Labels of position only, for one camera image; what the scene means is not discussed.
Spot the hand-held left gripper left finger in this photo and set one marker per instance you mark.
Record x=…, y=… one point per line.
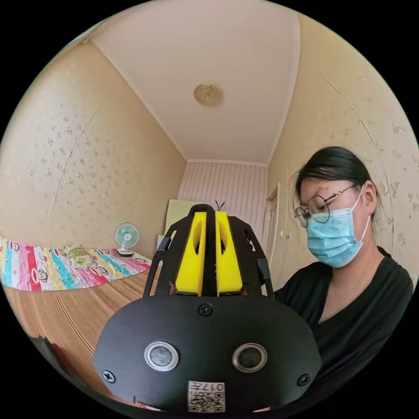
x=190, y=262

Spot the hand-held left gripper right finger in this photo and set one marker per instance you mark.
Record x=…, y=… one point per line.
x=229, y=271

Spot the pale yellow board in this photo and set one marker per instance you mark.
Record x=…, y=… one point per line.
x=178, y=214

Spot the pale door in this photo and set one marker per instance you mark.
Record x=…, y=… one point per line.
x=272, y=222

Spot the small white table fan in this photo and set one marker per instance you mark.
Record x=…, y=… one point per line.
x=126, y=236

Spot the green printed pillow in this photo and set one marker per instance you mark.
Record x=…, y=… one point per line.
x=78, y=257

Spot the bed with woven mat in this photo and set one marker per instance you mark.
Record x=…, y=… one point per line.
x=65, y=311

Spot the person's body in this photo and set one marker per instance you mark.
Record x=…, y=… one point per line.
x=360, y=311

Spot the pile of clothes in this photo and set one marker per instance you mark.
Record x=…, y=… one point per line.
x=49, y=352

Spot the round golden ceiling lamp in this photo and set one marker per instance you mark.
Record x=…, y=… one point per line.
x=208, y=94

